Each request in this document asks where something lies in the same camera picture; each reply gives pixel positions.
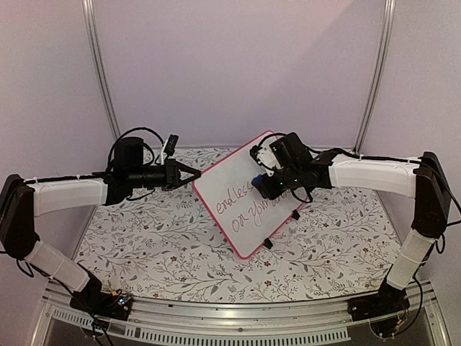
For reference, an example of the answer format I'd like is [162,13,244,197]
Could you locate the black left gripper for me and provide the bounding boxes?
[128,159,202,192]

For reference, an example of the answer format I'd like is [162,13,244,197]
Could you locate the blue whiteboard eraser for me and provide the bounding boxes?
[251,174,263,186]

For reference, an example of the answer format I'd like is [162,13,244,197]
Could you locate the pink framed whiteboard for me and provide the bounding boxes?
[192,130,303,259]

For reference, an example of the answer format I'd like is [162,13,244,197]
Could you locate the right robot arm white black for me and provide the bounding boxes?
[250,133,455,314]

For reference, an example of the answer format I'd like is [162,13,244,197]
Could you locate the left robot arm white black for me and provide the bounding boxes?
[1,135,201,313]

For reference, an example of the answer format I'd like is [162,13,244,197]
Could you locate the floral patterned table mat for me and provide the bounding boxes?
[71,146,410,303]

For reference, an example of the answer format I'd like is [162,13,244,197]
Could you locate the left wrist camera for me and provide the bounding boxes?
[159,134,179,165]

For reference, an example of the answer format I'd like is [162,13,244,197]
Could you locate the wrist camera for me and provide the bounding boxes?
[249,145,280,171]
[159,134,179,165]

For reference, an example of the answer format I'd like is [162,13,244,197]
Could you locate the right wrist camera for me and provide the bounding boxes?
[249,145,280,171]

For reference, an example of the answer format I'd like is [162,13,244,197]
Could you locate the wire easel stand black tips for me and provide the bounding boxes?
[262,209,300,249]

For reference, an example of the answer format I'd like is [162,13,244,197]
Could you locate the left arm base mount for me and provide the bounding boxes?
[70,277,133,321]

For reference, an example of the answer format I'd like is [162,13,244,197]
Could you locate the front aluminium rail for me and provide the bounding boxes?
[31,281,455,345]

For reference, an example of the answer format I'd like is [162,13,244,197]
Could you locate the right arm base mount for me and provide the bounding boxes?
[347,283,410,339]

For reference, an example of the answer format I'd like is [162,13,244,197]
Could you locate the left aluminium frame post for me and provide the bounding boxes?
[81,0,121,139]

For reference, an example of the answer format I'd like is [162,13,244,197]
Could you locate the aluminium frame post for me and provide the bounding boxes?
[81,0,121,139]
[354,0,395,153]

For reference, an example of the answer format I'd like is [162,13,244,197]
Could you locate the right aluminium frame post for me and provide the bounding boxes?
[354,0,395,153]

